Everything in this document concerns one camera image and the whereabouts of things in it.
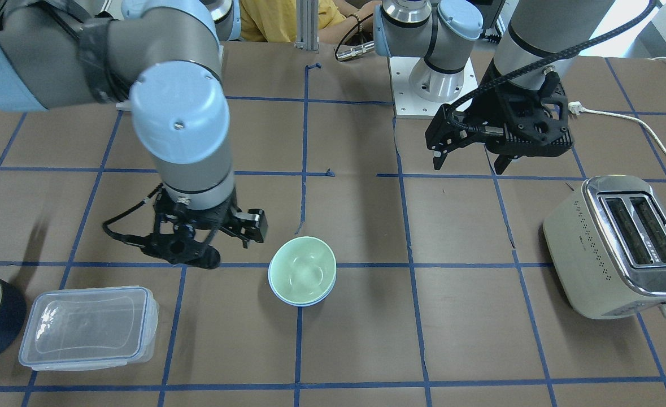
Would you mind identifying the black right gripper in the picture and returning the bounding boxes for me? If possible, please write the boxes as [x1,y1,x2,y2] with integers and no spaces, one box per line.
[141,188,243,270]

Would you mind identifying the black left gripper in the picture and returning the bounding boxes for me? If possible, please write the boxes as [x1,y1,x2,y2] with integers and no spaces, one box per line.
[425,65,574,175]

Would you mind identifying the green bowl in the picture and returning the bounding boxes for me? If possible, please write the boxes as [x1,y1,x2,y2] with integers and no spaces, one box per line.
[268,236,337,288]

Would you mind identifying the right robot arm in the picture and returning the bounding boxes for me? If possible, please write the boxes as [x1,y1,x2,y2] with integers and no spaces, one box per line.
[0,1,241,270]

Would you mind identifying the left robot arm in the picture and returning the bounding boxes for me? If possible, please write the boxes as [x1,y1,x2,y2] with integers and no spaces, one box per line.
[373,1,617,174]

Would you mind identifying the clear plastic lidded container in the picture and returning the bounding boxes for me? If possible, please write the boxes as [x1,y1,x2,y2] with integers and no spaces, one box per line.
[18,286,159,371]

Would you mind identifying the cream toaster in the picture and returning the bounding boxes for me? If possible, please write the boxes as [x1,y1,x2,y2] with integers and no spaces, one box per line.
[542,175,666,320]

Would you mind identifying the person in yellow shirt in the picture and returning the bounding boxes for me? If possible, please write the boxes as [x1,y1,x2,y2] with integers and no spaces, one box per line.
[239,0,383,46]

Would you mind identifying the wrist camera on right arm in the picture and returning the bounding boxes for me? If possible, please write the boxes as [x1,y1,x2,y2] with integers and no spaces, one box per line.
[230,209,268,248]

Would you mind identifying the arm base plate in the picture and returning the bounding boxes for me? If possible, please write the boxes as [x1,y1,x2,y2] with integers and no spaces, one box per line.
[389,57,478,119]

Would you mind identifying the white toaster cable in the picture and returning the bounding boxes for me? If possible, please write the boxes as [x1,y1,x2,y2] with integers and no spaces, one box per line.
[568,101,666,229]

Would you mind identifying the aluminium frame post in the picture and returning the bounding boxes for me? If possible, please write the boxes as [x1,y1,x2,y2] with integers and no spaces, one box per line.
[294,0,319,53]

